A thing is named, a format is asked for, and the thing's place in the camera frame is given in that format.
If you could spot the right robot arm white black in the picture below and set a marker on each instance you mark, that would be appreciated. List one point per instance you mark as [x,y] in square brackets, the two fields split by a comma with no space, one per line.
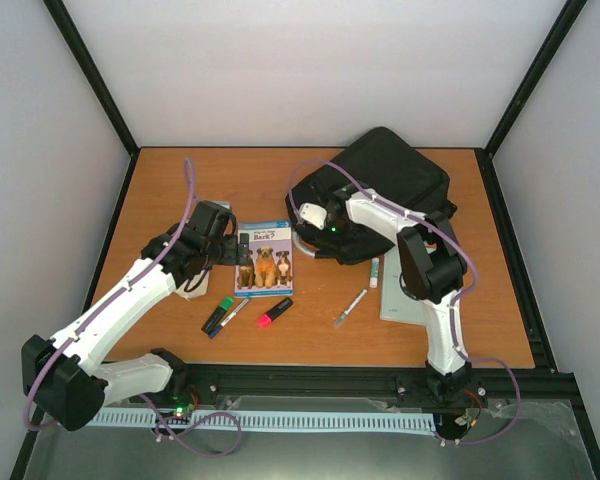
[433,267]

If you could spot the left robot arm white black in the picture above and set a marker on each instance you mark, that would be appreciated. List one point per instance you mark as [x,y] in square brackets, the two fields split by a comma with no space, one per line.
[66,375]

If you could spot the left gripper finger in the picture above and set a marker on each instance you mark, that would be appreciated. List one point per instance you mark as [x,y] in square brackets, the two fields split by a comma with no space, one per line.
[245,258]
[243,241]

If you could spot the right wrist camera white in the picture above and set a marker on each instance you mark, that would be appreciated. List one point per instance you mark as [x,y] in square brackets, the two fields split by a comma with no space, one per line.
[313,214]

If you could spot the left black frame post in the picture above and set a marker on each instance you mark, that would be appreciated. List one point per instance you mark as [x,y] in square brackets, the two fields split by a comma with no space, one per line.
[80,51]

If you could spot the right black frame post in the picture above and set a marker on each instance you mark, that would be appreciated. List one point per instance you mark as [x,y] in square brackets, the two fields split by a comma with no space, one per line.
[558,32]

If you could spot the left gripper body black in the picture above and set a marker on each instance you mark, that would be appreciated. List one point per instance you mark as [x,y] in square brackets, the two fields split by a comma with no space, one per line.
[229,257]

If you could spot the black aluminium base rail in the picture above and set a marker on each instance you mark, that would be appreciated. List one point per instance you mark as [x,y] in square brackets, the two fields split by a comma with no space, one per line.
[403,387]

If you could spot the beige fabric pencil case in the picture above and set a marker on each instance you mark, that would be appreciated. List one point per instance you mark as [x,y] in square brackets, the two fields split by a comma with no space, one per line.
[195,287]

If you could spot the black student backpack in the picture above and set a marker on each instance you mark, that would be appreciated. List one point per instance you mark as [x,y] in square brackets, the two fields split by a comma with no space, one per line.
[379,160]

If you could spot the blue white marker pen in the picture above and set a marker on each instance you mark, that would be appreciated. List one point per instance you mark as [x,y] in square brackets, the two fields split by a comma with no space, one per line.
[228,318]

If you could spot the dog picture book purple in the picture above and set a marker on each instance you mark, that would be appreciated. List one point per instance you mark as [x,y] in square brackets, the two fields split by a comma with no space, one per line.
[269,269]

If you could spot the green black highlighter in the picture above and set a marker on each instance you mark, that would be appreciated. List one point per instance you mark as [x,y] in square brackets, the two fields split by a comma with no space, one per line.
[217,315]

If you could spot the light blue cable duct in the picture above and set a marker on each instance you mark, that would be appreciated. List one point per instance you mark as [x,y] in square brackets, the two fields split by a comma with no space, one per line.
[271,421]

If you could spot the white glue stick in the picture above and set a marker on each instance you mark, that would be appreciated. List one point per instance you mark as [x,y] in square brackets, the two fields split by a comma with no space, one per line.
[374,273]

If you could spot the grey book letter G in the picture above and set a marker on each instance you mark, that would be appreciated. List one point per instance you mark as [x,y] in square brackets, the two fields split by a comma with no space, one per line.
[395,305]

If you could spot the silver white pen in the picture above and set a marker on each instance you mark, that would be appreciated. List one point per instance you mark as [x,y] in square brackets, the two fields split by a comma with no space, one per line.
[348,310]

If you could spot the pink black highlighter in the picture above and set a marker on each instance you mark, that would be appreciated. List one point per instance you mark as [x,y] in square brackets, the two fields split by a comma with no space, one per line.
[274,312]

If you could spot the black frame post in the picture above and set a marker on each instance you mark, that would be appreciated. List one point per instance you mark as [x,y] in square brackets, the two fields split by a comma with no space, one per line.
[80,51]
[558,32]

